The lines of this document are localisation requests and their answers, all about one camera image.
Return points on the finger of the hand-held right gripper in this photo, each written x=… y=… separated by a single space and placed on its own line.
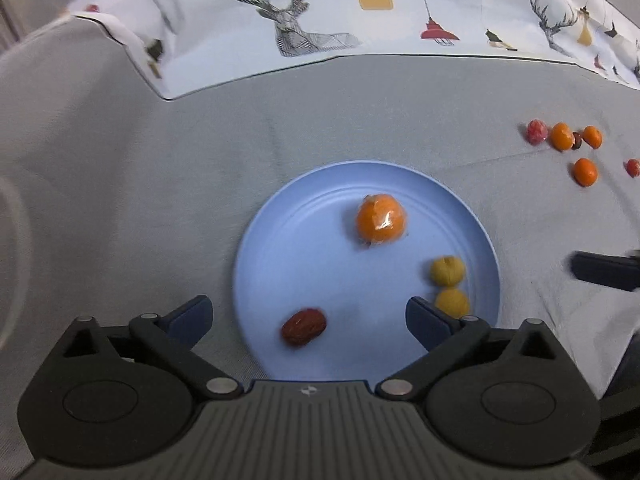
x=605 y=270

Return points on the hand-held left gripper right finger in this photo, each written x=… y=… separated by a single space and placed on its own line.
x=425 y=320

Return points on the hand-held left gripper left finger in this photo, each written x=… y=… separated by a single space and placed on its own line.
x=192 y=317

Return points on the small orange tangerine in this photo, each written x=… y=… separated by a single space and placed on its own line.
x=593 y=136
x=585 y=172
x=562 y=136

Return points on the small red fruit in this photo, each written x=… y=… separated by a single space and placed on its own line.
x=633 y=167

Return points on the blue round plate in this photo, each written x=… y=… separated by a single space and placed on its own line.
x=320 y=240

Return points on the red jujube date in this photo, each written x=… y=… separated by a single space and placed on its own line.
x=577 y=141
x=304 y=327

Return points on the large red fruit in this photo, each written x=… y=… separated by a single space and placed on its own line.
x=536 y=131

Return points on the small yellow fruit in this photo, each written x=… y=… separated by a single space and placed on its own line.
x=447 y=270
x=454 y=304

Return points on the plastic-wrapped orange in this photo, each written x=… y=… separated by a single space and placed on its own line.
x=380 y=220

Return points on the grey bed sheet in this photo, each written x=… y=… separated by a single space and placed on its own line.
x=125 y=185

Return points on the deer printed blanket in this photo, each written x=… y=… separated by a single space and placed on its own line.
x=400 y=5

